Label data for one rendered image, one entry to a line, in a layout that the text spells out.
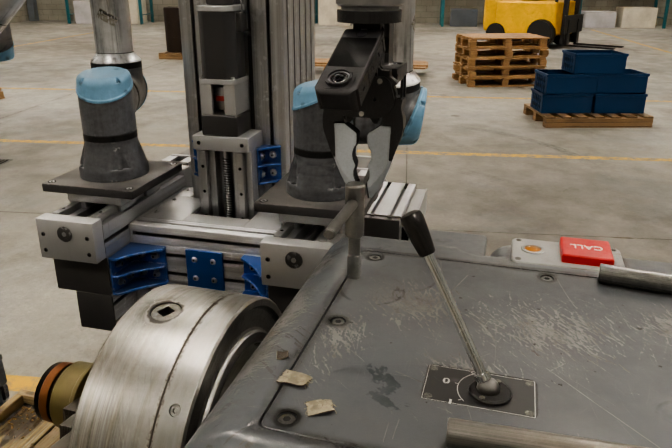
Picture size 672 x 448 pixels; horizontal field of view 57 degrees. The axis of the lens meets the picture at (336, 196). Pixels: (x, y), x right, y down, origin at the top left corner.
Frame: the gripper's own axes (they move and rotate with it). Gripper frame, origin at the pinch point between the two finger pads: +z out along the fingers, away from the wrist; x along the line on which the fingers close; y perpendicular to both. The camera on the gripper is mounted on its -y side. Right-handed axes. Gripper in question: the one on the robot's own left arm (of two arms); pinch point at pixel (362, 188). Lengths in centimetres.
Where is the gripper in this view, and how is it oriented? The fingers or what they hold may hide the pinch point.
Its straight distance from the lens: 73.2
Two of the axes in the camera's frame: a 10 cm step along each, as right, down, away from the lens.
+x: -9.6, -0.9, 2.6
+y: 2.8, -3.2, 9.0
